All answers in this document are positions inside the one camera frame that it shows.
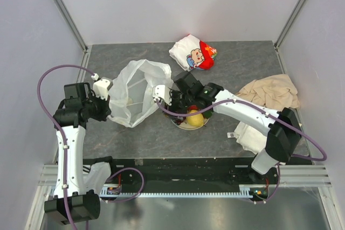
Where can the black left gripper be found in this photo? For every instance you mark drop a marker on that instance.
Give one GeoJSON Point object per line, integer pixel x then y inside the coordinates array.
{"type": "Point", "coordinates": [105, 110]}

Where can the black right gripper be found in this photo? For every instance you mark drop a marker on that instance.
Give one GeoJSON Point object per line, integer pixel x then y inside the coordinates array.
{"type": "Point", "coordinates": [173, 106]}

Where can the red fake strawberries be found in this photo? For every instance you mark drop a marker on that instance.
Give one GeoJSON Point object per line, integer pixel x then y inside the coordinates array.
{"type": "Point", "coordinates": [193, 107]}

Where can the yellow fake pear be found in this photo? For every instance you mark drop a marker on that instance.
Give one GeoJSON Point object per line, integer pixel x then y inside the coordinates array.
{"type": "Point", "coordinates": [195, 120]}

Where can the purple fake grapes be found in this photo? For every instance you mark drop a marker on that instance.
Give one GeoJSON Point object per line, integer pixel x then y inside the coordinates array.
{"type": "Point", "coordinates": [177, 120]}

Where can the white printed plastic bag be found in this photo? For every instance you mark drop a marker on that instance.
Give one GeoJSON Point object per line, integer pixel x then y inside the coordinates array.
{"type": "Point", "coordinates": [131, 96]}

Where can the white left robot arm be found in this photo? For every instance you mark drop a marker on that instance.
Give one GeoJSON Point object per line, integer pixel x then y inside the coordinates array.
{"type": "Point", "coordinates": [76, 194]}

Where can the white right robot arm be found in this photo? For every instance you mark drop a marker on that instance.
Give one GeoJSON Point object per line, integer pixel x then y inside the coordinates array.
{"type": "Point", "coordinates": [281, 128]}

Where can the blue and cream plate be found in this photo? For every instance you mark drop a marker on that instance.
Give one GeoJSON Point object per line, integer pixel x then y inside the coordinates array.
{"type": "Point", "coordinates": [185, 126]}

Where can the white red cartoon cloth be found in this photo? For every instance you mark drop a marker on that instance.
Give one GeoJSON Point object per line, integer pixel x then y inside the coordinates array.
{"type": "Point", "coordinates": [191, 53]}

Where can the small clear plastic clip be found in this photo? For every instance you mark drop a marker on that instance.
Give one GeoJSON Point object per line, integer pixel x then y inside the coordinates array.
{"type": "Point", "coordinates": [232, 135]}

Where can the white folded towel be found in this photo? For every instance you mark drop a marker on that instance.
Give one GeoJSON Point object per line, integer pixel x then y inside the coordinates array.
{"type": "Point", "coordinates": [249, 138]}

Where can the beige crumpled cloth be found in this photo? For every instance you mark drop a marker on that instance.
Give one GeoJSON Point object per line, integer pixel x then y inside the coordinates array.
{"type": "Point", "coordinates": [273, 92]}

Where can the left aluminium floor rails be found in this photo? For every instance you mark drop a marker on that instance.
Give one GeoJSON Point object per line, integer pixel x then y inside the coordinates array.
{"type": "Point", "coordinates": [47, 182]}

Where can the aluminium floor rails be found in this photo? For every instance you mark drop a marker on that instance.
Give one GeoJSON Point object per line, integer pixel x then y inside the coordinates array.
{"type": "Point", "coordinates": [304, 176]}
{"type": "Point", "coordinates": [47, 182]}

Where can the right aluminium floor rails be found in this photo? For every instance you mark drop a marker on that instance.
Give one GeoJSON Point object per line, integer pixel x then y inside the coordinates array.
{"type": "Point", "coordinates": [304, 176]}

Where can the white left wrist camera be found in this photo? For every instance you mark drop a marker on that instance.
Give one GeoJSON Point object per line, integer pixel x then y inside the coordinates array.
{"type": "Point", "coordinates": [101, 86]}

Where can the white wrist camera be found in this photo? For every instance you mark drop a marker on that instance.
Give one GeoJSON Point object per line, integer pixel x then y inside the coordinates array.
{"type": "Point", "coordinates": [162, 92]}
{"type": "Point", "coordinates": [101, 86]}

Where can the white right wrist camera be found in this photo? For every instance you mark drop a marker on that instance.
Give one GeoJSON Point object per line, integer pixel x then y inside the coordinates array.
{"type": "Point", "coordinates": [162, 92]}

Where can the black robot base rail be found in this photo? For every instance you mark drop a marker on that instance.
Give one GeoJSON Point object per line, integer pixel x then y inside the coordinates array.
{"type": "Point", "coordinates": [185, 175]}

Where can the left aluminium frame post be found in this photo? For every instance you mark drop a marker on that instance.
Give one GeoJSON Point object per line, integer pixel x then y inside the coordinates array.
{"type": "Point", "coordinates": [71, 24]}

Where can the aluminium frame post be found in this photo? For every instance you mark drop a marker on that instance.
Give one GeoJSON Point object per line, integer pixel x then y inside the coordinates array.
{"type": "Point", "coordinates": [289, 23]}
{"type": "Point", "coordinates": [71, 24]}

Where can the right aluminium frame post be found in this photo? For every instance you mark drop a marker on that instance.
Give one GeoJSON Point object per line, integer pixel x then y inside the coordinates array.
{"type": "Point", "coordinates": [289, 23]}

